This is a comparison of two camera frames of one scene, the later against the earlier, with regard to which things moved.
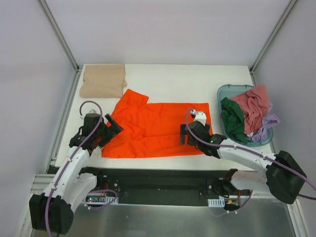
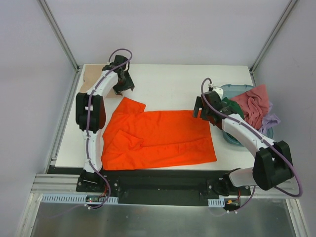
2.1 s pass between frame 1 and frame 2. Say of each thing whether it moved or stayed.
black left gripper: moved
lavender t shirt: stayed
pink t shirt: stayed
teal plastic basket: stayed
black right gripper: moved
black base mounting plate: stayed
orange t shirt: moved
